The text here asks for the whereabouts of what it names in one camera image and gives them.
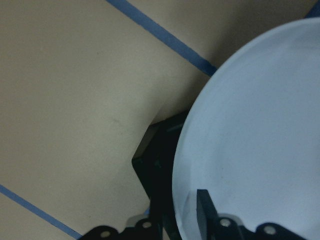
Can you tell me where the black dish rack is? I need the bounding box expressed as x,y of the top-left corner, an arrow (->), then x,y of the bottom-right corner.
131,110 -> 189,230

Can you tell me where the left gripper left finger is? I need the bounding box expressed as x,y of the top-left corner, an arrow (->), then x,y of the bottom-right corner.
162,213 -> 180,240

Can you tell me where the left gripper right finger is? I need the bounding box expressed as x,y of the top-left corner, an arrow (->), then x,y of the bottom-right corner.
196,189 -> 218,240

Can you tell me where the blue plate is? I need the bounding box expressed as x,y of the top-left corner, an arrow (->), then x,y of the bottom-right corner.
172,17 -> 320,240

